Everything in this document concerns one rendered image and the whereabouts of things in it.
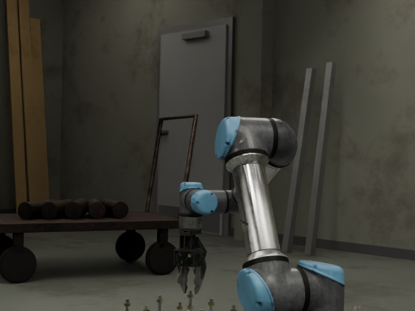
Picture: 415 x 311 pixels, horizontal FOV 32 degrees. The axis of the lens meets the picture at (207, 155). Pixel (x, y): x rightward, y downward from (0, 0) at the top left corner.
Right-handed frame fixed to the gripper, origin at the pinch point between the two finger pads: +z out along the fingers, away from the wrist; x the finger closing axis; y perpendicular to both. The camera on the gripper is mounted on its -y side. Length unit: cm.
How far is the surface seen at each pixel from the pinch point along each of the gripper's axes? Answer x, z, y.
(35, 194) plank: -388, 6, -508
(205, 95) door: -162, -105, -465
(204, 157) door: -163, -43, -466
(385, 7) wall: 23, -169, -378
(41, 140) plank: -394, -58, -528
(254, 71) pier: -99, -123, -420
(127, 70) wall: -283, -142, -531
